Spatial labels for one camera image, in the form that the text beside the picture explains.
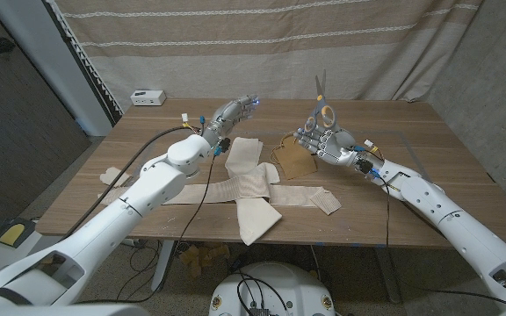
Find white power strip box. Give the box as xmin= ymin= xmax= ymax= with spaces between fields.
xmin=130 ymin=90 xmax=168 ymax=107

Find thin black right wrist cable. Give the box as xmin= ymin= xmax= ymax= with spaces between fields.
xmin=369 ymin=169 xmax=506 ymax=308

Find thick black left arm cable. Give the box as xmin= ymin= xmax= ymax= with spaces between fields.
xmin=61 ymin=126 xmax=201 ymax=241

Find cardboard scraps pile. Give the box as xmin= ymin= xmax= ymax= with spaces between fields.
xmin=177 ymin=244 xmax=232 ymax=278

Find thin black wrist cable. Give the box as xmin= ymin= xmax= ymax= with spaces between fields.
xmin=75 ymin=148 xmax=221 ymax=305
xmin=369 ymin=169 xmax=506 ymax=308

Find dark grey door panel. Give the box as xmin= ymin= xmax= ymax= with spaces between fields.
xmin=0 ymin=0 xmax=92 ymax=220

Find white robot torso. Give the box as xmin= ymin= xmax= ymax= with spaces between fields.
xmin=208 ymin=262 xmax=336 ymax=316

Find thin black left wrist cable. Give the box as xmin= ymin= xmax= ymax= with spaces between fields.
xmin=75 ymin=148 xmax=221 ymax=305

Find small beige cloth scrap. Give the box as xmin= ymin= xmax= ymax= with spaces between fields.
xmin=99 ymin=166 xmax=132 ymax=189

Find cream cloth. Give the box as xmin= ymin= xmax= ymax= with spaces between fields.
xmin=224 ymin=137 xmax=284 ymax=247

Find long ribbed beige cloth strip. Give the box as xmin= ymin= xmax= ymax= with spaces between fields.
xmin=98 ymin=173 xmax=343 ymax=216

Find grey yellow scissors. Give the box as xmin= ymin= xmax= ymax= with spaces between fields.
xmin=303 ymin=68 xmax=338 ymax=135

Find yellow black pedal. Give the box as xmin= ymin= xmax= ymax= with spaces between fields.
xmin=0 ymin=218 xmax=37 ymax=247

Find black torso cable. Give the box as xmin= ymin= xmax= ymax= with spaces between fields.
xmin=234 ymin=270 xmax=290 ymax=316

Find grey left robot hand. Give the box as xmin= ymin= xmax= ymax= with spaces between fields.
xmin=202 ymin=94 xmax=261 ymax=149

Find brown paper bag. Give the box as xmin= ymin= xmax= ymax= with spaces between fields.
xmin=270 ymin=133 xmax=320 ymax=181

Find grey table leg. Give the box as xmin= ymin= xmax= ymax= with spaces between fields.
xmin=373 ymin=247 xmax=401 ymax=305
xmin=150 ymin=240 xmax=176 ymax=294

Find beige striped backdrop curtain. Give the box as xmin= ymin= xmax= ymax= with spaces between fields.
xmin=53 ymin=0 xmax=485 ymax=113

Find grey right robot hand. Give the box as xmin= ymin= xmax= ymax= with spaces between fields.
xmin=293 ymin=126 xmax=363 ymax=168

